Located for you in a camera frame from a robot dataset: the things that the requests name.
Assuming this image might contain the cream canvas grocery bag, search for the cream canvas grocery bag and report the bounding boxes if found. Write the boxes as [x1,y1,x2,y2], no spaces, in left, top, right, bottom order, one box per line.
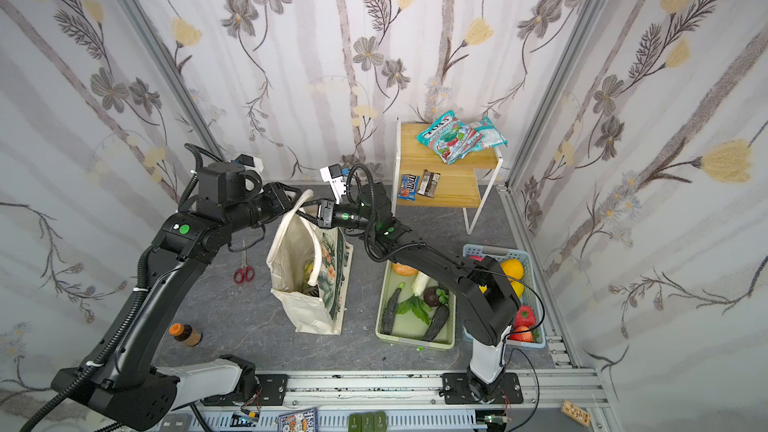
[266,189,354,335]

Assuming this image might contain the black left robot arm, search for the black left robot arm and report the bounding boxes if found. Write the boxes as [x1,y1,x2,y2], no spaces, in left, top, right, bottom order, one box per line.
[22,143,301,431]

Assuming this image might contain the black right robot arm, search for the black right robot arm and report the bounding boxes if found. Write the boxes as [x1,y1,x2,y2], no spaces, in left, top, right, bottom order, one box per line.
[298,183,521,386]

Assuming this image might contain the blue candy bag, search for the blue candy bag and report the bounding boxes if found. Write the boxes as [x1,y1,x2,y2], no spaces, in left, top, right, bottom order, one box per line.
[397,174,420,201]

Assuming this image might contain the light teal snack bag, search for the light teal snack bag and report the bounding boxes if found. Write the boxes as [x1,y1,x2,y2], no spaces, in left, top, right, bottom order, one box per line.
[469,117,508,152]

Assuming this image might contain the orange bread roll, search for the orange bread roll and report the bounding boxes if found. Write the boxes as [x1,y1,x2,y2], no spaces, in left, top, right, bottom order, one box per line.
[392,263,419,277]

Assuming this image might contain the white wooden two-tier shelf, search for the white wooden two-tier shelf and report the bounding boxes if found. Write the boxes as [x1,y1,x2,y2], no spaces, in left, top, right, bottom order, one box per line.
[391,119,504,235]

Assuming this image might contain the brown chocolate bar pack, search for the brown chocolate bar pack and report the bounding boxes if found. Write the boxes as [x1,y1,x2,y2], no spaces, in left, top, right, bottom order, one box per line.
[417,170,440,198]

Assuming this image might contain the white radish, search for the white radish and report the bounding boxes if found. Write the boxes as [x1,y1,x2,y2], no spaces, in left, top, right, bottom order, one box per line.
[411,272,430,296]

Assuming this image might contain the green leafy vegetable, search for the green leafy vegetable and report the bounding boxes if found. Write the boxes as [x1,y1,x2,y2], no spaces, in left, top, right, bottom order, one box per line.
[396,295,432,325]

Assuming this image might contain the green plastic basket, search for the green plastic basket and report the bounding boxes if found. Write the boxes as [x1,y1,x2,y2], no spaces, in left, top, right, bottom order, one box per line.
[375,262,457,350]

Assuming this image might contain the dark cucumber left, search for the dark cucumber left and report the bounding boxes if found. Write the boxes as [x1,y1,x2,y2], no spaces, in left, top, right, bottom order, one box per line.
[380,282,405,335]

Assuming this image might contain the dark cucumber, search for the dark cucumber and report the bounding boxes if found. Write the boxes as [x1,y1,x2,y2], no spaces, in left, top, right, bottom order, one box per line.
[380,282,405,335]
[422,304,450,342]

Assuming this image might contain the mangosteen dark brown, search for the mangosteen dark brown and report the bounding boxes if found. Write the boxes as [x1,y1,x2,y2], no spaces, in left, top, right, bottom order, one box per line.
[422,286,447,307]

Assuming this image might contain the blue plastic basket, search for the blue plastic basket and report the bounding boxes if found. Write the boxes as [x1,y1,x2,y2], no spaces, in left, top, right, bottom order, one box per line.
[461,244,546,323]

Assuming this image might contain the dark cucumber right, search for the dark cucumber right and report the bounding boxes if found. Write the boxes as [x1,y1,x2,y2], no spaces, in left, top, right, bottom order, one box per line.
[422,304,450,342]

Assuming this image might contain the yellow lemon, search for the yellow lemon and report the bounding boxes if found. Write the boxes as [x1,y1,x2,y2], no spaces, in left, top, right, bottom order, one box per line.
[501,259,525,280]

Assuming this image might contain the yellow banana mango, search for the yellow banana mango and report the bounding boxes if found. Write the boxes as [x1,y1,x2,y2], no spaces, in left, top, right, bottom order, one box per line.
[509,279,525,299]

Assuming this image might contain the red strawberry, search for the red strawberry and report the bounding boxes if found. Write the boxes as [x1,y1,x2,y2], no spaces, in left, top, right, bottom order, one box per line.
[514,305,537,329]

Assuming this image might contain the printed card box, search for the printed card box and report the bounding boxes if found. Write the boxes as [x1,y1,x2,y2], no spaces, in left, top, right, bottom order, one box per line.
[277,408,318,432]

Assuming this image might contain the green button pad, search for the green button pad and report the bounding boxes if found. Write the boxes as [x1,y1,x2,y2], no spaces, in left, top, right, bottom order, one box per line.
[347,411,388,432]

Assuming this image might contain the red apple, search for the red apple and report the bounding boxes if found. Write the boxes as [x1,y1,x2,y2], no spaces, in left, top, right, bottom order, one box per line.
[509,326,535,343]

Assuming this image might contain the small wooden block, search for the small wooden block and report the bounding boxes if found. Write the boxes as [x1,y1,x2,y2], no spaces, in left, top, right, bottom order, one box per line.
[561,400,592,427]

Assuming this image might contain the red handled scissors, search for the red handled scissors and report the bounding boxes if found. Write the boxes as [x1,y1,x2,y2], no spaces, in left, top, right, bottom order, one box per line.
[233,243,255,285]

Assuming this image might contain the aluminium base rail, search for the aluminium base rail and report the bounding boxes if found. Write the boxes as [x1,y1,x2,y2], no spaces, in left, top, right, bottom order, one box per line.
[157,369,622,431]

